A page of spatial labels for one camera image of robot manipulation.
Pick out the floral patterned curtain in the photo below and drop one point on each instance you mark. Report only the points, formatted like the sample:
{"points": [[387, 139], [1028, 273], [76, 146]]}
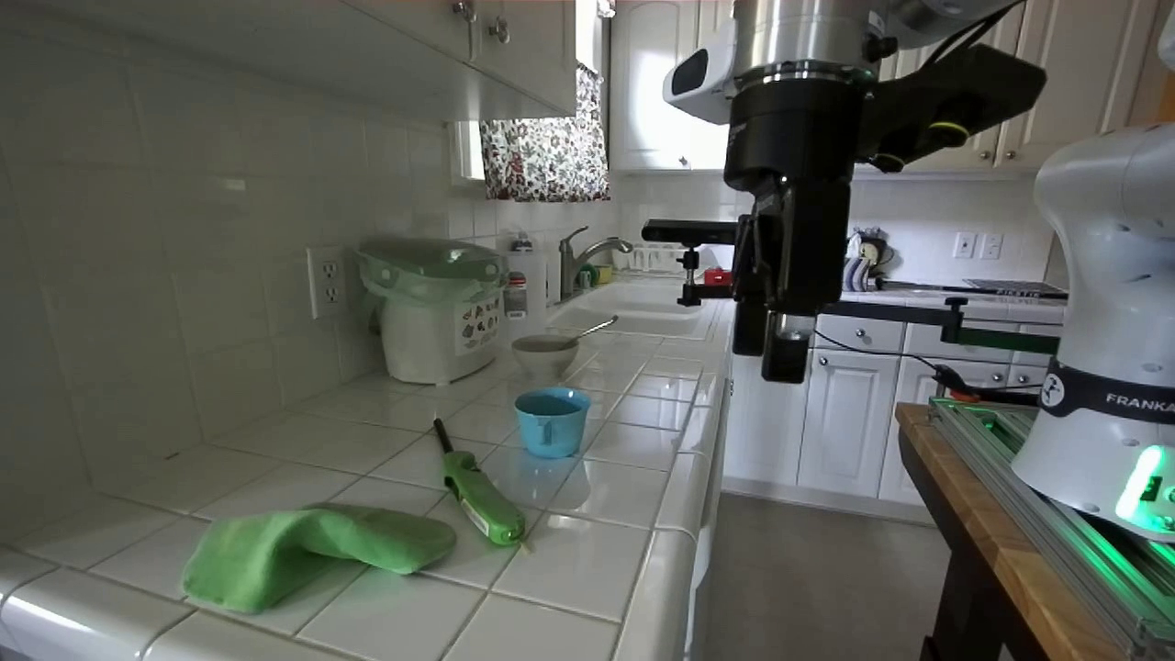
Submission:
{"points": [[553, 154]]}

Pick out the white wall outlet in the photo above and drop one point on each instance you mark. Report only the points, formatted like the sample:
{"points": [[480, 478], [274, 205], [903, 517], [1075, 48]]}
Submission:
{"points": [[328, 283]]}

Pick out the metal sink faucet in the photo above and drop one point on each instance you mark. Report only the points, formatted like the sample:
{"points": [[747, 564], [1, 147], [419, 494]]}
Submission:
{"points": [[575, 261]]}

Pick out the white rice cooker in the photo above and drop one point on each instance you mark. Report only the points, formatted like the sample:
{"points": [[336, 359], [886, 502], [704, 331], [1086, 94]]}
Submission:
{"points": [[429, 316]]}

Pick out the countertop utensil holder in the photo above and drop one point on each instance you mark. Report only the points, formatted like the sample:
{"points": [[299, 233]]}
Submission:
{"points": [[867, 258]]}

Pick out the white lower cabinets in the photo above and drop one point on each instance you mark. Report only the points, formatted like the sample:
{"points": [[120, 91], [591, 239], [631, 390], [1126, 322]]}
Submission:
{"points": [[847, 415]]}

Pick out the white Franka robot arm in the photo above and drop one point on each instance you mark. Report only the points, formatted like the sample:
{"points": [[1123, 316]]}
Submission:
{"points": [[1115, 270]]}

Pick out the blue cup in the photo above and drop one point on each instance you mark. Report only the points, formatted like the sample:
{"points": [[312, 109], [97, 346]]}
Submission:
{"points": [[553, 427]]}

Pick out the green cloth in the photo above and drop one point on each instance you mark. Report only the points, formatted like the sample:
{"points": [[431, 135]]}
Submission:
{"points": [[317, 553]]}

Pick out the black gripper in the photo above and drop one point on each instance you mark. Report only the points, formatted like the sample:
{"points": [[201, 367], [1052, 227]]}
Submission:
{"points": [[810, 233]]}

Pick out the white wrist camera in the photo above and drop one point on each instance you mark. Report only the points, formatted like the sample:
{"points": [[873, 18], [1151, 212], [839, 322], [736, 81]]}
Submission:
{"points": [[699, 78]]}

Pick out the metal spoon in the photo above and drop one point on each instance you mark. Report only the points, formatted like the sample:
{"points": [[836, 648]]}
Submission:
{"points": [[598, 329]]}

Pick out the black camera boom stand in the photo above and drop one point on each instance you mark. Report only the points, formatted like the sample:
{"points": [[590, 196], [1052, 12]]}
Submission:
{"points": [[883, 316]]}

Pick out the soap dispenser bottle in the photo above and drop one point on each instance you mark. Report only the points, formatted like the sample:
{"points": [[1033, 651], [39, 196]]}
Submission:
{"points": [[518, 282]]}

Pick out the aluminium rail frame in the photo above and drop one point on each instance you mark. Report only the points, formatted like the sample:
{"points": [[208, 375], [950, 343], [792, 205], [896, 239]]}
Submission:
{"points": [[1076, 539]]}

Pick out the black stereo camera bar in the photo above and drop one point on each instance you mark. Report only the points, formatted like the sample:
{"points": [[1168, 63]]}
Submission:
{"points": [[692, 233]]}

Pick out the orange clamp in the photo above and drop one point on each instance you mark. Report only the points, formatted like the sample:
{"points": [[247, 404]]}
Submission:
{"points": [[956, 390]]}

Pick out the white bowl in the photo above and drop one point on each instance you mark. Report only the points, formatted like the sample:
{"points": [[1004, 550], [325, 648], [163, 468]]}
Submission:
{"points": [[544, 356]]}

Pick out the white upper cabinet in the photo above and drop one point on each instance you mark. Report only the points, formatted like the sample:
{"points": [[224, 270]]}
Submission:
{"points": [[370, 48]]}

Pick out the black wrist bracket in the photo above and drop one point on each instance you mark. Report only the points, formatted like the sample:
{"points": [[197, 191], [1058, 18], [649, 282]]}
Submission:
{"points": [[956, 97]]}

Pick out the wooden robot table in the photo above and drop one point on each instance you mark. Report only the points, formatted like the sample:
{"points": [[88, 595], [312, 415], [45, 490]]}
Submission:
{"points": [[978, 539]]}

